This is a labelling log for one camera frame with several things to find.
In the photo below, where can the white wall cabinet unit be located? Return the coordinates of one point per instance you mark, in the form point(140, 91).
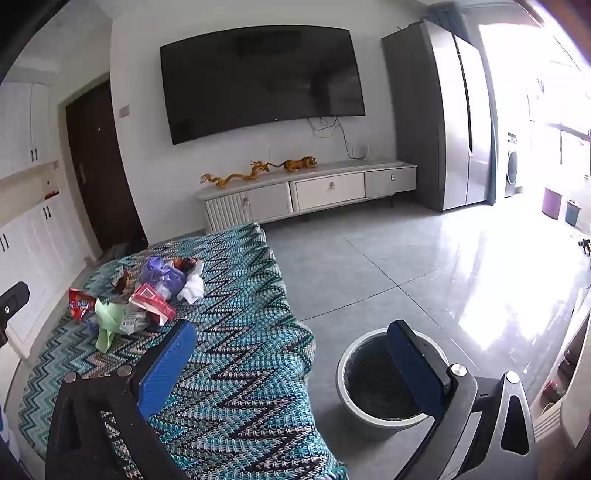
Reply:
point(46, 230)

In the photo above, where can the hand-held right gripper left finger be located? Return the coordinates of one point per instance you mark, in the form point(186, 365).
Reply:
point(166, 369)

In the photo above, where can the white television cabinet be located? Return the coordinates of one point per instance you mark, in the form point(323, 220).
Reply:
point(328, 189)

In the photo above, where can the dark brown door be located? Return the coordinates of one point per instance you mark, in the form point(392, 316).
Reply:
point(101, 161)

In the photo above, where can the wall-mounted black television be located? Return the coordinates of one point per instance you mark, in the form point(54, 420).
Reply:
point(258, 83)

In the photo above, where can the green plastic bag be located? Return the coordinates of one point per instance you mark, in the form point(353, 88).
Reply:
point(108, 318)

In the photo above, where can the red and white snack packet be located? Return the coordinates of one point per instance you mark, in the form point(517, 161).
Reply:
point(152, 299)

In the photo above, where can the red packet with blue print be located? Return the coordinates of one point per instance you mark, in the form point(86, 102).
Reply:
point(82, 307)

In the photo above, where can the round grey trash bin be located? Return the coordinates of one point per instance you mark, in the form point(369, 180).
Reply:
point(344, 401)

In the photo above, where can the purple bucket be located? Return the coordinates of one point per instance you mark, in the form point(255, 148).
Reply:
point(551, 203)

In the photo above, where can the small black object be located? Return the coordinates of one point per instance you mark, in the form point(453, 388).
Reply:
point(585, 245)

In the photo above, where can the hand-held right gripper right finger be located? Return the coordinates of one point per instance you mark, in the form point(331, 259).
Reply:
point(415, 369)

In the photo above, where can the crumpled white tissue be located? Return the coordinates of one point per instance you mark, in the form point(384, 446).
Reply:
point(191, 288)

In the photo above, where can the blue-grey curtain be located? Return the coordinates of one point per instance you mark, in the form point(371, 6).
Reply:
point(455, 23)

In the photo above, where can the small red ornaments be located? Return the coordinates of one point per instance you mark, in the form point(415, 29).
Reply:
point(51, 194)

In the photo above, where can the teal bucket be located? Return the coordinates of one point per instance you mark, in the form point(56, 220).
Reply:
point(573, 213)

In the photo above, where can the purple plastic bag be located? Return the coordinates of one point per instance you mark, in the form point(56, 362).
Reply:
point(159, 274)

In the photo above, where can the zigzag knitted blanket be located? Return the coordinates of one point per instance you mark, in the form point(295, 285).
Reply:
point(254, 346)

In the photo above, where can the golden tiger figurine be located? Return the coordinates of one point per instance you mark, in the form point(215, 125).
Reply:
point(298, 164)

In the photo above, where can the grey double-door refrigerator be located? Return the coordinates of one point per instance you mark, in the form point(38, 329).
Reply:
point(438, 115)

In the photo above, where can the dark doormat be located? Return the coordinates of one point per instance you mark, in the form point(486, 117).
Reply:
point(127, 247)

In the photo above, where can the golden dragon figurine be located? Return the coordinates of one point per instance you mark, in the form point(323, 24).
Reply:
point(231, 178)

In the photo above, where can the washing machine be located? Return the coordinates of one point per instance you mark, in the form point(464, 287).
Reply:
point(511, 170)

